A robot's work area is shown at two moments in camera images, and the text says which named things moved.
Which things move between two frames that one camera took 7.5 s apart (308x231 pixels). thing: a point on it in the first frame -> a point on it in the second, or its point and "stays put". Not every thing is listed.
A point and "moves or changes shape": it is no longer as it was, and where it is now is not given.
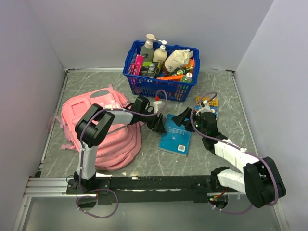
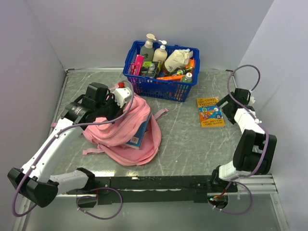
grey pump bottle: x=147 y=48 stays put
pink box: x=136 y=67 stays put
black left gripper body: x=150 y=121 -> x=109 y=109
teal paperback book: x=177 y=139 -> x=134 y=142
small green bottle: x=182 y=71 stays put
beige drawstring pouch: x=178 y=58 stays put
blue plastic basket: x=163 y=70 stays put
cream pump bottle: x=160 y=54 stays put
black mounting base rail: x=198 y=188 stays put
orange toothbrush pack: x=174 y=78 stays put
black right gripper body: x=188 y=126 -> x=225 y=108
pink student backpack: x=122 y=147 moves or changes shape
